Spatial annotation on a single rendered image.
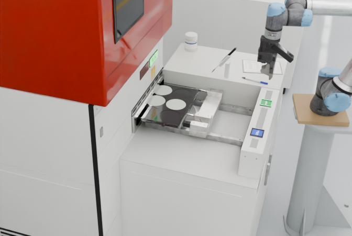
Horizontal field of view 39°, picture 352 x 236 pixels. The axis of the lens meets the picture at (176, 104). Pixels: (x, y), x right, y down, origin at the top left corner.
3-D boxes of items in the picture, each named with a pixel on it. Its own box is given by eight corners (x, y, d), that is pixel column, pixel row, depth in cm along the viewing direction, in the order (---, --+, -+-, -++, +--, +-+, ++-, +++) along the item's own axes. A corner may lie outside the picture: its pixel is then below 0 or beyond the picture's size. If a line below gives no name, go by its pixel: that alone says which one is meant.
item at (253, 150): (237, 175, 217) (240, 149, 210) (258, 110, 262) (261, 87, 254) (259, 180, 215) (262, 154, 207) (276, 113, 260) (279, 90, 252)
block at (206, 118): (194, 120, 242) (194, 114, 240) (196, 116, 245) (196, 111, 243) (210, 123, 240) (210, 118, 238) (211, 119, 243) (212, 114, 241)
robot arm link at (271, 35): (283, 26, 223) (281, 33, 216) (282, 35, 225) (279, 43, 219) (266, 24, 224) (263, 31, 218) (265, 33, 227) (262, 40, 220)
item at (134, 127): (131, 133, 237) (131, 116, 232) (161, 88, 273) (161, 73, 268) (134, 133, 237) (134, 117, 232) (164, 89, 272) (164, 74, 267)
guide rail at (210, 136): (144, 126, 246) (144, 121, 245) (146, 124, 248) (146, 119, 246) (245, 147, 234) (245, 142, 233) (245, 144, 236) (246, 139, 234)
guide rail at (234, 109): (162, 99, 268) (162, 94, 267) (163, 98, 270) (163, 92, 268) (254, 116, 256) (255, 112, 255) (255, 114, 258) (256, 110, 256)
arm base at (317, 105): (333, 98, 267) (336, 82, 261) (344, 115, 254) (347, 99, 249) (305, 100, 266) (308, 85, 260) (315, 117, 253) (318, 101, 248)
